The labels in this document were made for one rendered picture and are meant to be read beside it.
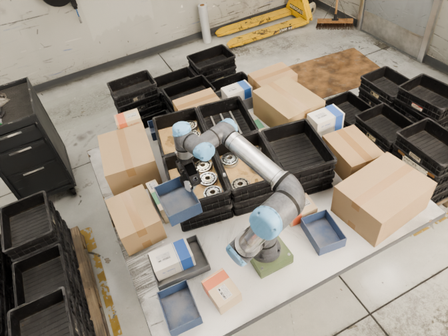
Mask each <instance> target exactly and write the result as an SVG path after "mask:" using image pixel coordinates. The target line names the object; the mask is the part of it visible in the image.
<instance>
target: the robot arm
mask: <svg viewBox="0 0 448 336"><path fill-rule="evenodd" d="M237 131H238V128H237V124H235V122H234V120H232V119H230V118H226V119H224V120H222V121H220V122H218V124H216V125H215V126H213V127H212V128H210V129H209V130H207V131H206V132H204V133H203V134H201V135H200V136H198V135H196V134H195V133H194V132H192V131H191V126H190V124H189V123H188V122H186V121H180V122H177V123H175V124H174V125H173V127H172V132H173V134H172V136H173V140H174V144H175V150H176V151H175V153H176V156H177V159H178V160H177V161H175V163H176V167H177V171H178V172H179V174H180V175H181V176H179V177H180V178H179V180H180V183H181V184H182V186H184V188H185V189H186V190H187V191H189V192H191V189H190V188H191V187H190V185H189V184H191V186H192V190H193V191H194V189H195V188H196V186H197V185H199V184H201V178H200V174H199V170H197V167H196V166H195V163H194V162H193V158H194V157H195V158H198V159H200V160H201V161H208V160H210V159H211V158H212V156H214V154H215V148H216V147H217V146H219V145H220V144H223V145H224V146H226V148H228V150H230V151H231V152H232V153H233V154H235V155H236V156H237V157H238V158H239V159H240V160H242V162H244V163H245V164H246V165H247V166H248V167H250V168H251V169H252V170H253V171H254V172H256V174H258V176H260V177H261V178H262V179H263V180H265V181H266V182H267V183H268V184H269V185H270V186H271V190H272V191H273V192H274V194H272V196H270V198H268V199H267V200H266V201H265V202H263V203H262V204H261V205H260V206H259V207H257V208H256V209H254V211H253V212H252V214H250V216H249V222H250V226H248V228H246V230H244V231H242V232H240V233H239V234H238V235H237V236H236V238H235V239H234V240H233V241H232V242H230V243H229V244H228V246H226V252H227V253H228V255H229V256H230V258H232V260H233V261H234V262H235V263H236V264H238V266H240V267H244V266H245V265H246V264H247V263H248V262H249V261H250V260H252V258H254V259H255V260H256V261H258V262H261V263H270V262H273V261H274V260H276V259H277V258H278V257H279V256H280V254H281V245H280V242H279V241H278V239H277V236H278V235H279V234H280V233H281V232H282V230H284V229H285V228H286V227H287V226H288V225H289V224H290V223H291V222H292V221H293V220H294V219H295V218H296V217H297V216H298V215H300V214H301V212H302V211H303V210H304V207H305V192H304V190H303V187H302V186H301V184H300V182H299V181H298V179H297V178H296V177H295V176H294V175H293V174H292V173H290V172H289V171H284V170H282V168H280V167H279V166H278V165H276V164H275V163H274V162H273V161H272V160H270V158H268V157H267V156H266V155H264V154H263V153H262V152H261V151H260V150H258V148H256V147H255V146H254V145H252V144H251V143H250V142H249V141H248V140H246V138H244V137H243V136H242V135H240V134H239V133H238V132H237Z"/></svg>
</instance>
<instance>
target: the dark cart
mask: <svg viewBox="0 0 448 336"><path fill-rule="evenodd" d="M0 93H5V94H6V96H7V99H10V100H9V101H8V102H7V103H6V104H4V106H2V107H3V108H2V110H1V112H2V111H5V114H4V116H3V118H2V123H3V124H1V125H0V178H1V179H2V180H3V181H4V183H5V184H6V186H8V188H9V189H10V190H11V192H12V193H13V194H14V196H15V197H16V198H17V200H20V199H22V198H25V197H28V196H30V195H32V194H35V193H38V192H40V191H45V192H46V194H47V197H50V196H52V195H55V194H57V193H60V192H62V191H65V190H67V189H70V192H72V194H73V195H75V194H77V193H76V191H75V188H74V187H75V186H77V185H76V182H75V178H74V175H73V171H72V168H71V164H70V161H69V157H68V154H67V150H66V147H65V145H64V143H63V141H62V139H61V138H60V136H59V134H58V132H57V130H56V128H55V126H54V124H53V123H52V121H51V119H50V117H49V116H48V114H47V112H46V110H45V108H44V106H43V104H42V103H41V101H40V99H39V97H38V96H37V94H36V92H35V90H34V88H33V86H32V84H31V82H30V81H29V79H28V77H24V78H22V79H18V80H16V81H12V82H9V83H6V84H3V85H0Z"/></svg>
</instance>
